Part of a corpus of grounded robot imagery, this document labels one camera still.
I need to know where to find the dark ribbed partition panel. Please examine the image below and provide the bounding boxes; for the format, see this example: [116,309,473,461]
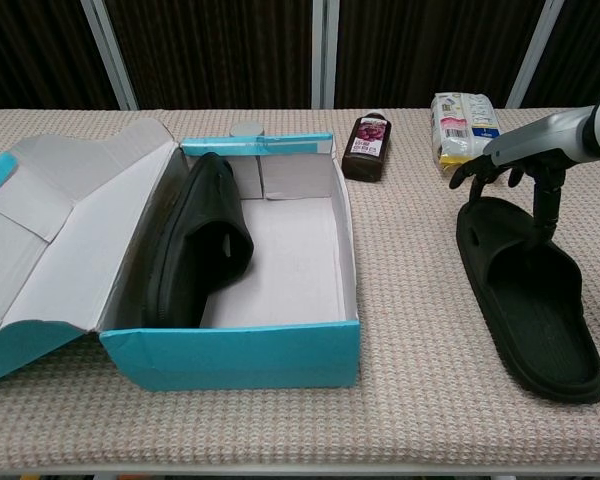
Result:
[333,0,549,110]
[0,0,121,116]
[104,0,315,111]
[522,0,600,109]

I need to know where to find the beige textured table cover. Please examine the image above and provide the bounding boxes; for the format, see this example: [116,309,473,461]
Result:
[0,107,600,474]

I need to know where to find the light blue shoe box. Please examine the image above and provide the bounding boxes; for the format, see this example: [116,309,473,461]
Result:
[0,118,364,391]

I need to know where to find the dark grape juice bottle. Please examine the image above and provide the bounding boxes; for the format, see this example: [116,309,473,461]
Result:
[340,112,389,182]

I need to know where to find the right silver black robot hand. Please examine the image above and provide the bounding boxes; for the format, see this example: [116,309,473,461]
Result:
[448,104,596,251]

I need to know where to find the white yellow snack packet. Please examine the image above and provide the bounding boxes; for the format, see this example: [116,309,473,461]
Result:
[429,91,502,176]

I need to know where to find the grey metal partition post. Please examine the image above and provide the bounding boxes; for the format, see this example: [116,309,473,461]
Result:
[507,0,565,110]
[79,0,140,110]
[311,0,340,110]

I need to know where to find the small grey cup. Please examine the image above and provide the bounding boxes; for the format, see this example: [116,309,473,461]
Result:
[229,122,265,139]

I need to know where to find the black rubber slipper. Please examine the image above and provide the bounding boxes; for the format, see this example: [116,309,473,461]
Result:
[142,152,255,331]
[456,196,600,405]

